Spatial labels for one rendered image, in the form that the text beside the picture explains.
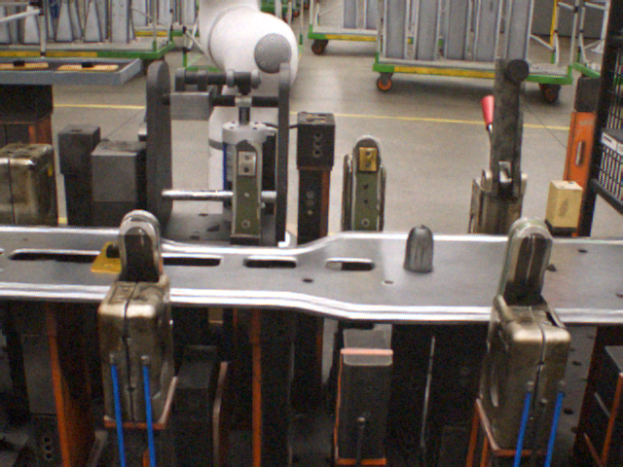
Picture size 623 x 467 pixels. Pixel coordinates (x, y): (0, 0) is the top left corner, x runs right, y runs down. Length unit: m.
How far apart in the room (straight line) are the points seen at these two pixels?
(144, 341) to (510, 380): 0.31
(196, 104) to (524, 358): 0.53
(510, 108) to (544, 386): 0.44
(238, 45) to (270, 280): 0.53
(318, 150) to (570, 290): 0.37
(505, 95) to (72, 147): 0.57
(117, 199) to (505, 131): 0.51
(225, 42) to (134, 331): 0.71
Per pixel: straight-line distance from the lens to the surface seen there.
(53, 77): 1.14
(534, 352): 0.67
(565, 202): 1.02
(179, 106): 1.00
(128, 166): 1.03
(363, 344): 0.73
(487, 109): 1.10
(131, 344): 0.69
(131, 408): 0.72
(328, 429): 1.12
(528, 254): 0.71
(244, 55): 1.26
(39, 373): 0.93
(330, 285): 0.83
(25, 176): 1.03
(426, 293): 0.82
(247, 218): 0.99
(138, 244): 0.72
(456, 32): 7.97
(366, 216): 1.00
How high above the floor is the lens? 1.34
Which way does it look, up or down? 20 degrees down
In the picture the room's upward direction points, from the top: 2 degrees clockwise
